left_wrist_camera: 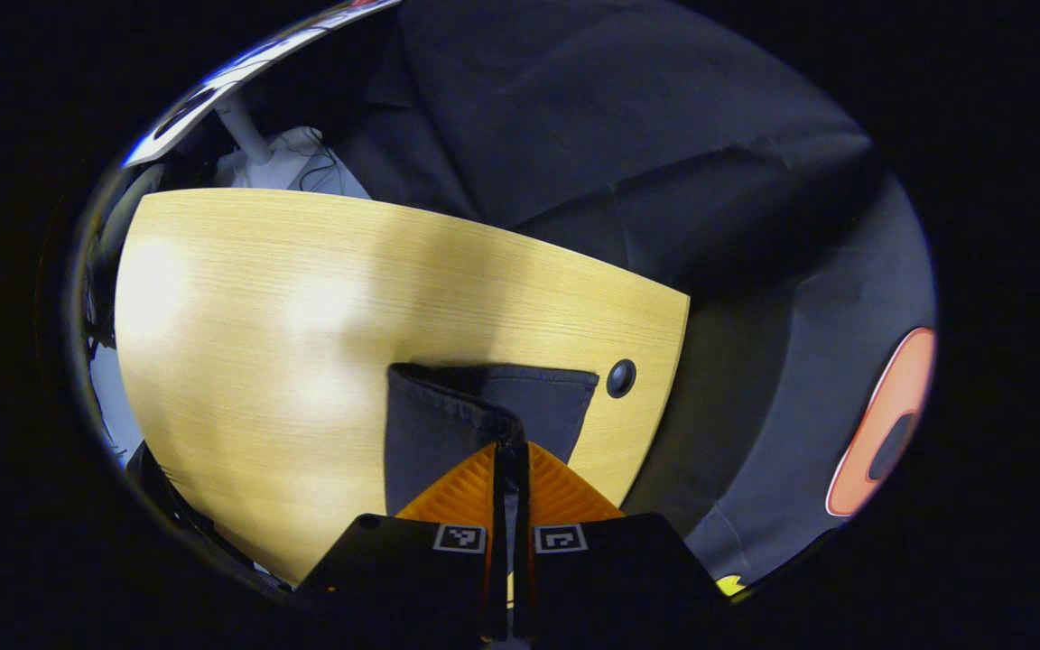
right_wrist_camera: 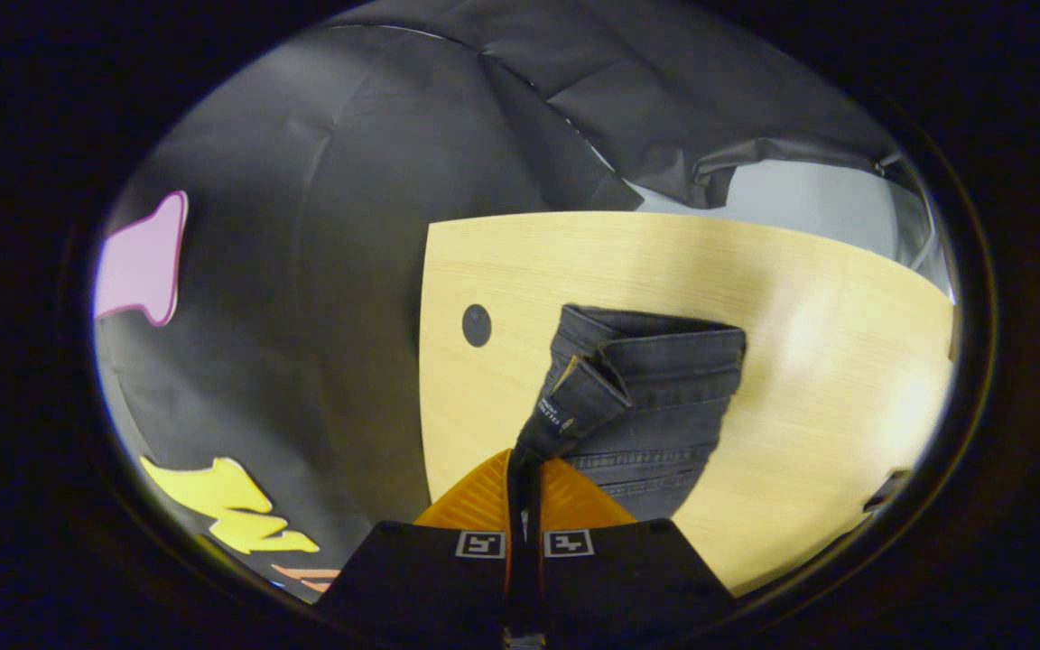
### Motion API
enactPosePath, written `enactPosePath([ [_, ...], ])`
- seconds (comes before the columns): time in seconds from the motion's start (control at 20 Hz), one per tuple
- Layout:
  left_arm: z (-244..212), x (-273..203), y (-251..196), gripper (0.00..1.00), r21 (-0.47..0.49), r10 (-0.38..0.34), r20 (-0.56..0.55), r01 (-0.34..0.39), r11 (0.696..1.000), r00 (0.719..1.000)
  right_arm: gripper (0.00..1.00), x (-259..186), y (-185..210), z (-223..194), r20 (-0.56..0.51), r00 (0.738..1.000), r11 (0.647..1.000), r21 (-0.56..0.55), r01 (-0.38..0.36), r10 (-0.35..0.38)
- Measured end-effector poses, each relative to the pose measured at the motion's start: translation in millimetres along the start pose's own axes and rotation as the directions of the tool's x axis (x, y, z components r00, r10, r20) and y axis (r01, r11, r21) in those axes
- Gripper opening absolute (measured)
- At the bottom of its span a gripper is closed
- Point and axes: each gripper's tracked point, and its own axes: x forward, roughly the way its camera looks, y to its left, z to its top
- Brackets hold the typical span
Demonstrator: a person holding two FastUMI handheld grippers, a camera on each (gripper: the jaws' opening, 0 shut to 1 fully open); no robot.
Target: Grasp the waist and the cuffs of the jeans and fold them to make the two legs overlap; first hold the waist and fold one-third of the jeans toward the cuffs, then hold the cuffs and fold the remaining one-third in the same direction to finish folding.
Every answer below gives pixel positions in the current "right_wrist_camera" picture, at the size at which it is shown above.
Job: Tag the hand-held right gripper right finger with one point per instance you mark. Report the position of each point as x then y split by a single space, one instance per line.
610 578

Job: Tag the dark grey jeans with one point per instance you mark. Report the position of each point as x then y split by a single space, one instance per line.
655 397

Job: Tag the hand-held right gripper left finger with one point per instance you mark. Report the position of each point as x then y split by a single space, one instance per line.
421 578

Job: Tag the black backdrop cloth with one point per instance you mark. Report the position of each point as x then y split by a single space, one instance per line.
321 181

